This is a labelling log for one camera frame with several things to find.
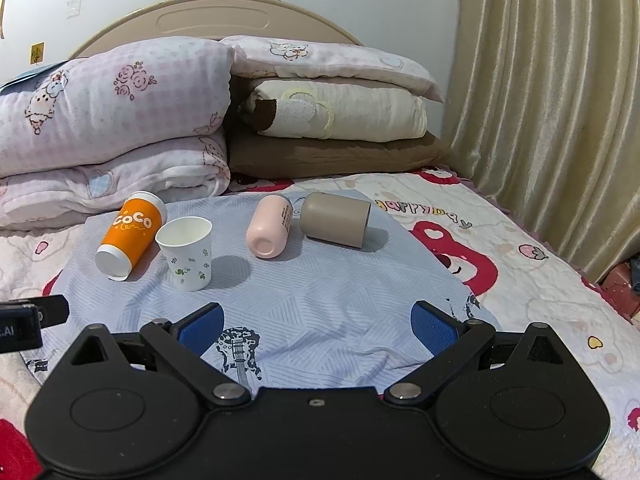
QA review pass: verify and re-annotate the grey-brown cup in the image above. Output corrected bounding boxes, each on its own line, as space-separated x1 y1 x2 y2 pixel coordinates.
299 191 372 249

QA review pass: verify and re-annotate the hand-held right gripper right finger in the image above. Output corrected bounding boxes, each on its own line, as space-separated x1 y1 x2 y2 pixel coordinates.
384 300 568 407

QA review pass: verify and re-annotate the pink cup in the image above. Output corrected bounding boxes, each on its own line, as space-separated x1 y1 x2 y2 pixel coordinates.
245 194 293 260

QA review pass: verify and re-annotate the cream curtain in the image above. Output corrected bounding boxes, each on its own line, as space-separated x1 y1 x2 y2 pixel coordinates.
442 0 640 281

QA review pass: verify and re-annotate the pink checked folded quilt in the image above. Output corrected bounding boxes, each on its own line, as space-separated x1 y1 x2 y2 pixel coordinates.
0 38 236 231

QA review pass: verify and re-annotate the light blue guitar-print cloth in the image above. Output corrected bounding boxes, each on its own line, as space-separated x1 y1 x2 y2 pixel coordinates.
20 187 501 396

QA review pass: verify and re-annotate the beige headboard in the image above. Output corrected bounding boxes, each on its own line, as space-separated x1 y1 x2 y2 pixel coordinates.
67 0 366 61

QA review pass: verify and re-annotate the white floral paper cup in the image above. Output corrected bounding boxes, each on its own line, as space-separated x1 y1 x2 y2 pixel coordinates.
155 216 214 292

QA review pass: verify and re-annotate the blue flat object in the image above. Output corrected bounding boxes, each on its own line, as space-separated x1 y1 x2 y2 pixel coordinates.
0 59 68 93

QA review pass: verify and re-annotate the cream flower folded blanket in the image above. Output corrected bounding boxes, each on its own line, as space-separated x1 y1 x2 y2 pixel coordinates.
237 77 428 142

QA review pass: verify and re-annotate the orange paper cup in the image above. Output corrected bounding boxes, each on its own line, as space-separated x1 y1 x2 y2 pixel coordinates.
95 191 168 282

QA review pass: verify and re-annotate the pink and white pillow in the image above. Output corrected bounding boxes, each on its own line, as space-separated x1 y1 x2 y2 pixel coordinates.
220 35 445 103

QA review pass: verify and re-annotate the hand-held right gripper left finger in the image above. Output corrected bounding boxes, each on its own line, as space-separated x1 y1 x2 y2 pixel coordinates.
65 302 251 407

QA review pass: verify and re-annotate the brown pillow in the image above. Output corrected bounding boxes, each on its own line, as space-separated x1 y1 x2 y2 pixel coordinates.
227 127 453 181

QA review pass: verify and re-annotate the dark red object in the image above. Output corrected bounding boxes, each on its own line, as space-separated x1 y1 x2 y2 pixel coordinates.
600 255 640 318

